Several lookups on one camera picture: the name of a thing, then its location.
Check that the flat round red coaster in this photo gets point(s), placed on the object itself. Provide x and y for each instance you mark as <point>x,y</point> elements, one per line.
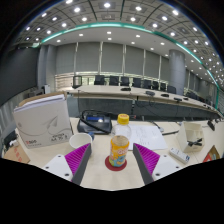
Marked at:
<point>115,168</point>

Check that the long curved conference desk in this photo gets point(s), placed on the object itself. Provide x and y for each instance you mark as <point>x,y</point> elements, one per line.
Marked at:
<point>110,90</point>

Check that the white cardboard paper carton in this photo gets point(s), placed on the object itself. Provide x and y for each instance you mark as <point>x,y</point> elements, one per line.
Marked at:
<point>41,123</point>

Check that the yellow-capped orange-label drink bottle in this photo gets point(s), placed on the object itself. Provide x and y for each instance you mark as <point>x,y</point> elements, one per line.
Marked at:
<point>119,150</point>

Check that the white printed paper sheet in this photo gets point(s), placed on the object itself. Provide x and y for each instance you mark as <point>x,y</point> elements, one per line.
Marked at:
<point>146,136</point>

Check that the white open paper box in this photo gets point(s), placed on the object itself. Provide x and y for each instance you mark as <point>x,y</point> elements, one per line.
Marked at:
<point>189,135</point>

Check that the group of ceiling lights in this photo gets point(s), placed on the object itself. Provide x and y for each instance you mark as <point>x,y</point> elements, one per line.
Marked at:
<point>106,5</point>

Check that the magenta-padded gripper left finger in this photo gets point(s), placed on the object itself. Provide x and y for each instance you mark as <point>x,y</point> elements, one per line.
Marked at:
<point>77,159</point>

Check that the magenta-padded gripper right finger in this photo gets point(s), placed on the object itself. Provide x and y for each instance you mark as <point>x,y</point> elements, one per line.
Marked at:
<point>146,159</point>

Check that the row of black office chairs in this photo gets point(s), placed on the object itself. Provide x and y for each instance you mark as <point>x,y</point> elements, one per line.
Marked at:
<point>125,81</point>

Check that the black device with blue screen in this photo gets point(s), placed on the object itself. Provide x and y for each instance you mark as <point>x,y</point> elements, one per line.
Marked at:
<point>95,126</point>

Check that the red-bordered cardboard box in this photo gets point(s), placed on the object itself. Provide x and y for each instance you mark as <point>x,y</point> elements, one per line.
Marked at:
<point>211,156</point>

